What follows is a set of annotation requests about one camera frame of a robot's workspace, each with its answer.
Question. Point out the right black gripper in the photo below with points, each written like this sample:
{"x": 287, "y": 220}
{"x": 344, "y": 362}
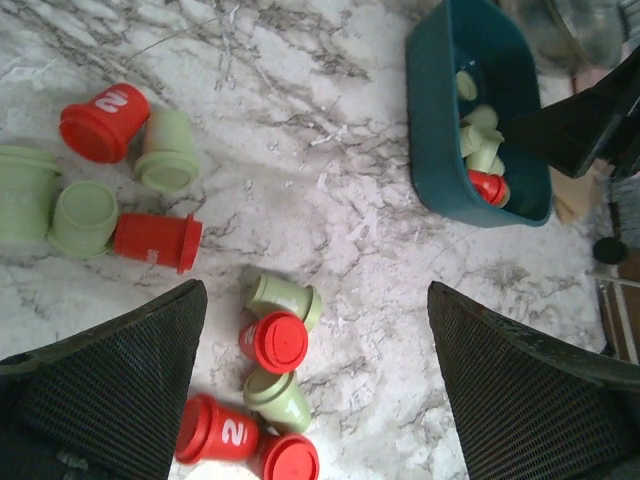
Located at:
{"x": 601, "y": 122}

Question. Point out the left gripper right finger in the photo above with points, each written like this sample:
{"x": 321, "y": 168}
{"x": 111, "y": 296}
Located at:
{"x": 527, "y": 405}

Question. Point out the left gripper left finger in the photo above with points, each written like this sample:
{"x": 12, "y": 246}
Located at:
{"x": 107, "y": 402}

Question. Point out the red coffee capsule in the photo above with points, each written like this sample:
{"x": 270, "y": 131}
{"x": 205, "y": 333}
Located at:
{"x": 288, "y": 457}
{"x": 492, "y": 188}
{"x": 278, "y": 342}
{"x": 159, "y": 240}
{"x": 101, "y": 129}
{"x": 212, "y": 431}

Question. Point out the green coffee capsule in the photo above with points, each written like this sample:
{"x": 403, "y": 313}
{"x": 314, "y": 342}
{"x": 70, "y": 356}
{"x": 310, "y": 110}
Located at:
{"x": 168, "y": 162}
{"x": 483, "y": 117}
{"x": 278, "y": 399}
{"x": 269, "y": 294}
{"x": 466, "y": 88}

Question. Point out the teal plastic storage basket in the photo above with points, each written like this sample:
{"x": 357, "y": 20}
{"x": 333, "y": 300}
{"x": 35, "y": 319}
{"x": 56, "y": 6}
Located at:
{"x": 477, "y": 37}

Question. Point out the brown cardboard sheet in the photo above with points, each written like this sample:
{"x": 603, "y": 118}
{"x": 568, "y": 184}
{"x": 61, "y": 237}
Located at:
{"x": 575, "y": 198}

